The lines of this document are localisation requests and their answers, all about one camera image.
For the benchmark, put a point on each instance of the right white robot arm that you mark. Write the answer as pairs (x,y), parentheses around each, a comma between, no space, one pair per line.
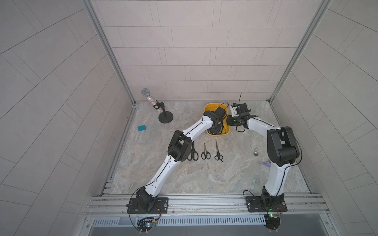
(282,150)

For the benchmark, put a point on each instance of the teal sponge block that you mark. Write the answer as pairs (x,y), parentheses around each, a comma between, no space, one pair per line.
(141,128)

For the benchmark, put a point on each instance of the yellow plastic storage box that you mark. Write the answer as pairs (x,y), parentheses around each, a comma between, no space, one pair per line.
(210,108)

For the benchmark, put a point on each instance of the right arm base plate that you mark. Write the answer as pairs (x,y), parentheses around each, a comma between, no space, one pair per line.
(266,204)

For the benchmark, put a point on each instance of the left green circuit board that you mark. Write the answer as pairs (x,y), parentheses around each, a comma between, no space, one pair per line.
(146,224)

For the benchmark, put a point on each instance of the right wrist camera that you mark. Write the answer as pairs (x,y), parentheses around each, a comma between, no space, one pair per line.
(241,110)

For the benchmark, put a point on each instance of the green circuit board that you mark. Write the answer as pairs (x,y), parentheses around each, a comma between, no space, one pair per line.
(272,222)
(146,224)

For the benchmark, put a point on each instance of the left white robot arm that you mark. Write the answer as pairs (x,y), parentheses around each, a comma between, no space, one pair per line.
(178,151)

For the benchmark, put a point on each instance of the right green circuit board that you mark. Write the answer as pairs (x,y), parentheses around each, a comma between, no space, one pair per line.
(272,222)

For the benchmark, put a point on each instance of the glitter microphone on stand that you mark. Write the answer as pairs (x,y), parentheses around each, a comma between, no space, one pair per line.
(164,116)

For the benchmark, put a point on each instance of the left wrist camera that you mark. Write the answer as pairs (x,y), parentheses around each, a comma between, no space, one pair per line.
(221,113)

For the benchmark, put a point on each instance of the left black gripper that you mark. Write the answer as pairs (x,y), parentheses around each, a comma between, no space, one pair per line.
(217,127)

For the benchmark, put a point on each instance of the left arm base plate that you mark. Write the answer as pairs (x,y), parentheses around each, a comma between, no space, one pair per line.
(154,205)

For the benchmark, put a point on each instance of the aluminium mounting rail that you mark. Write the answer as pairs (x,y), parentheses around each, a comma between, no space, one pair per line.
(206,204)

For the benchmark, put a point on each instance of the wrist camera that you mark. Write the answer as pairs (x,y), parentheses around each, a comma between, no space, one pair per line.
(241,110)
(221,113)

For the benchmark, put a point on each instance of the large black scissors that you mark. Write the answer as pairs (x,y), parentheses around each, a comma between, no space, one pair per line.
(194,156)

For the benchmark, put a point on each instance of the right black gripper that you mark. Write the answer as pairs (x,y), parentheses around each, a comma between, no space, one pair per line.
(233,120)

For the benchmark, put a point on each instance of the purple toy figure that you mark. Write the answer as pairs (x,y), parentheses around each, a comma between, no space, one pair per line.
(266,163)

